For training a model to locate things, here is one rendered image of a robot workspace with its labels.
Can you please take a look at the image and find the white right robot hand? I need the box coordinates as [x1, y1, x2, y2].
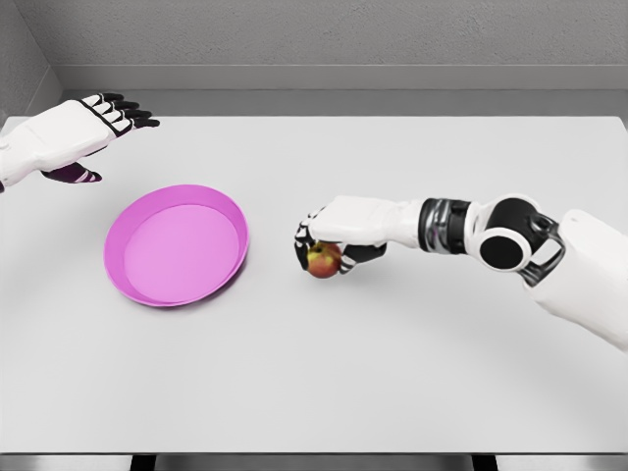
[293, 194, 393, 277]

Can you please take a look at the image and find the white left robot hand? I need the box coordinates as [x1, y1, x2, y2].
[20, 92, 161, 185]

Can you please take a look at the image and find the red yellow apple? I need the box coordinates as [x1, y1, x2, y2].
[306, 240, 343, 281]

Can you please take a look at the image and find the pink round plate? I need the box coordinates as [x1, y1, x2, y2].
[103, 183, 251, 309]

